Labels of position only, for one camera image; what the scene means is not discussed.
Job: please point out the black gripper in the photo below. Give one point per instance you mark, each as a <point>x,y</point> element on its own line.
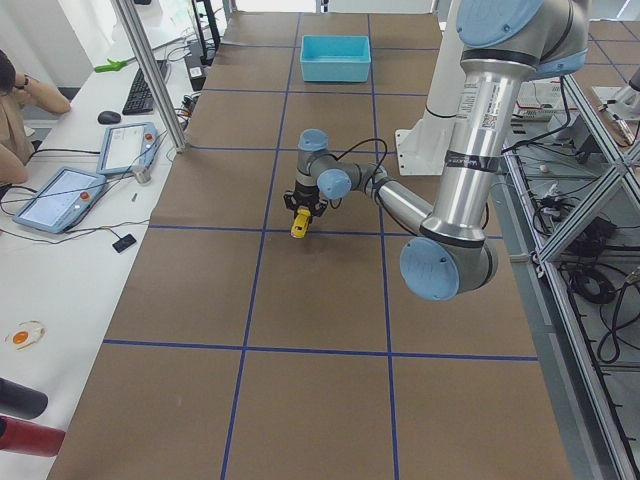
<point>303,193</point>

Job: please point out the yellow beetle toy car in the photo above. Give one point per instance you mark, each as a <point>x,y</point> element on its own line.
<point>301,222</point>

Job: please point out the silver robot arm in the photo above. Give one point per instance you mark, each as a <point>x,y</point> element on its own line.
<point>504,44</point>

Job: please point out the fried egg toy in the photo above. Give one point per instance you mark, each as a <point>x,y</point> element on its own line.
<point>25,335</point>

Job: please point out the light blue plastic bin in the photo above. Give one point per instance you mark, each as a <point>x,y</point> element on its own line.
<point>335,58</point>

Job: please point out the small metal cylinder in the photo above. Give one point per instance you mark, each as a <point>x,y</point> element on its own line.
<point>142,174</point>

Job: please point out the small black phone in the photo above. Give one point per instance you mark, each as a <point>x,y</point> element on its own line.
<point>124,243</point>

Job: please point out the far teach pendant tablet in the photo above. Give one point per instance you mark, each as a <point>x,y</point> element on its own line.
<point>126,146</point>

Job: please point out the teach pendant tablet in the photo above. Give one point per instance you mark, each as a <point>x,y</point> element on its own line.
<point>62,202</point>
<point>126,146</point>

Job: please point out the black keyboard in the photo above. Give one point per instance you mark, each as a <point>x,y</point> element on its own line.
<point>140,99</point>

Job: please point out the black computer mouse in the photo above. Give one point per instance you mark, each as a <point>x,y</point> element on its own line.
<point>109,117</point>

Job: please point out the green plastic tool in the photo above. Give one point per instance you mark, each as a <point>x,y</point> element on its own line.
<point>113,65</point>

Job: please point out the near teach pendant tablet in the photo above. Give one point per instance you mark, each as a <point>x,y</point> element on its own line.
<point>62,202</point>

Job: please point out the seated person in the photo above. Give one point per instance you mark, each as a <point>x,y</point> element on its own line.
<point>17,90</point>

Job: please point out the red bottle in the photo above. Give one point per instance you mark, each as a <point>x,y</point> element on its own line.
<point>25,437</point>

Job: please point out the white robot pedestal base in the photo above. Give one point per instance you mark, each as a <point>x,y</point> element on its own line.
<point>421,150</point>

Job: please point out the aluminium frame post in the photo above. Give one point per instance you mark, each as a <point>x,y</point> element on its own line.
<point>134,30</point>

